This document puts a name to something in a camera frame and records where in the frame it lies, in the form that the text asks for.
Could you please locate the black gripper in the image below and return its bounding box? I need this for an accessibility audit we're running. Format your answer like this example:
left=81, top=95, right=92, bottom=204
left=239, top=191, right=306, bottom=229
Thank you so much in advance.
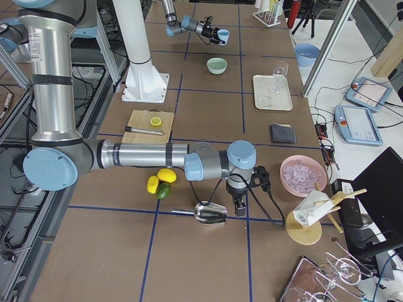
left=226, top=176, right=249, bottom=216
left=201, top=16, right=229, bottom=46

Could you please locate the light blue plastic cup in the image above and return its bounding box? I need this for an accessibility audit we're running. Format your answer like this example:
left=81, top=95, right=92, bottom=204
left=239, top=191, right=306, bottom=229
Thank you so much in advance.
left=217, top=32, right=230, bottom=44

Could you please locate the green ceramic bowl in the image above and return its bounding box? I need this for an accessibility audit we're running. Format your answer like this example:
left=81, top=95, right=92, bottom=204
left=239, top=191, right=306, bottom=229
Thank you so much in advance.
left=207, top=57, right=228, bottom=75

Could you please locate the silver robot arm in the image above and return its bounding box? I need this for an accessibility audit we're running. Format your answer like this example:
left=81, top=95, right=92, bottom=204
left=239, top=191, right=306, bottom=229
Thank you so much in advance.
left=161, top=0, right=230, bottom=46
left=18, top=1, right=256, bottom=216

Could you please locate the steel ice scoop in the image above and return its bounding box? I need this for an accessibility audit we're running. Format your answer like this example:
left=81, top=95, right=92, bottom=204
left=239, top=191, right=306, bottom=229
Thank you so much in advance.
left=171, top=201, right=227, bottom=225

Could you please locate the pink bowl with ice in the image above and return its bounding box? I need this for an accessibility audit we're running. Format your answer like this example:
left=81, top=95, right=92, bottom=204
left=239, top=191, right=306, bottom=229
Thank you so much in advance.
left=280, top=155, right=327, bottom=197

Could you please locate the blue bowl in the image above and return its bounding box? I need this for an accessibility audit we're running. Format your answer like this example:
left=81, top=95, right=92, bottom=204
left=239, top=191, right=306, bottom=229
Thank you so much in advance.
left=294, top=43, right=321, bottom=67

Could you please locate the white cup rack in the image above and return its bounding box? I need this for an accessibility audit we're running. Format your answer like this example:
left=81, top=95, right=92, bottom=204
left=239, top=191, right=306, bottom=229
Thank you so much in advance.
left=253, top=0, right=283, bottom=28

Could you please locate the wooden stand with carton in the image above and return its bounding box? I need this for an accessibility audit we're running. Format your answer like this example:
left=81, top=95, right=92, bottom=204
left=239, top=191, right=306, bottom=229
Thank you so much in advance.
left=285, top=189, right=367, bottom=245

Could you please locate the clear wine glass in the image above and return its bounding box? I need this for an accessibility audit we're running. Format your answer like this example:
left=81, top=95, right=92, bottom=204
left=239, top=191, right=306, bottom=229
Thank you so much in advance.
left=269, top=61, right=288, bottom=95

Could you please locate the green lime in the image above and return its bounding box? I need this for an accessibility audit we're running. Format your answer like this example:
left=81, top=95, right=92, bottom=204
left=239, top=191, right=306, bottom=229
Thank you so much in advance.
left=156, top=182, right=172, bottom=200

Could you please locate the yellow lemon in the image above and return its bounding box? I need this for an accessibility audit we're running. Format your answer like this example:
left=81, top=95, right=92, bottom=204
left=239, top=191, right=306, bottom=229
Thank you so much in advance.
left=146, top=175, right=159, bottom=194
left=157, top=168, right=177, bottom=183

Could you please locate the cream bear tray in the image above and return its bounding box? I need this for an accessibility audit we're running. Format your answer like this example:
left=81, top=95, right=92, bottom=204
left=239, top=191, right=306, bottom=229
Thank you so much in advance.
left=253, top=75, right=293, bottom=111

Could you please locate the red bottle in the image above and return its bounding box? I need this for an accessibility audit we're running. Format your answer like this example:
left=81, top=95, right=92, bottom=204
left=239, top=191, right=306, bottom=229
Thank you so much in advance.
left=287, top=0, right=301, bottom=29

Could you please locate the black tripod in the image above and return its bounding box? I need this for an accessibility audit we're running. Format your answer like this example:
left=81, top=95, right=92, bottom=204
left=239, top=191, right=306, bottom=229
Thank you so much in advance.
left=292, top=8, right=315, bottom=38

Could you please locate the half lemon slice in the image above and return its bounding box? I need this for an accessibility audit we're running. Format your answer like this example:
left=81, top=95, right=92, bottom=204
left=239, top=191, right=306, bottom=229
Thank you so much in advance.
left=150, top=116, right=162, bottom=127

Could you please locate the glass rack with glasses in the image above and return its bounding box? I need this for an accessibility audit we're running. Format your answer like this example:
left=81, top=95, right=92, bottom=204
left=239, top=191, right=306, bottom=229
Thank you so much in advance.
left=278, top=242, right=373, bottom=301

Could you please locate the wooden cutting board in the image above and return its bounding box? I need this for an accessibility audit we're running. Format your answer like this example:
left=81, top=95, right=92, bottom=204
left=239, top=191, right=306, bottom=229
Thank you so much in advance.
left=122, top=109, right=174, bottom=144

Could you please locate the near teach pendant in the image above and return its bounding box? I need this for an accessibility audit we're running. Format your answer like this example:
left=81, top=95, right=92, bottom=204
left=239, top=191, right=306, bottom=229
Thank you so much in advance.
left=334, top=105, right=383, bottom=146

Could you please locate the teach pendant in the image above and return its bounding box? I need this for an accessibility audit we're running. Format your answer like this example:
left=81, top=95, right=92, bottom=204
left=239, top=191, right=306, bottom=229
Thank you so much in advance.
left=334, top=105, right=383, bottom=146
left=346, top=77, right=392, bottom=112

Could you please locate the far teach pendant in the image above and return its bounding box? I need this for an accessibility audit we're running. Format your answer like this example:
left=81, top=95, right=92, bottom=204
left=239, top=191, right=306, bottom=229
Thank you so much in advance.
left=346, top=77, right=392, bottom=112

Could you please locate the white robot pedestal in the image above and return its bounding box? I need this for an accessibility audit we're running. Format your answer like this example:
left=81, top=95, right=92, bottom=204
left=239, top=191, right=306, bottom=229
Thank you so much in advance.
left=113, top=0, right=169, bottom=104

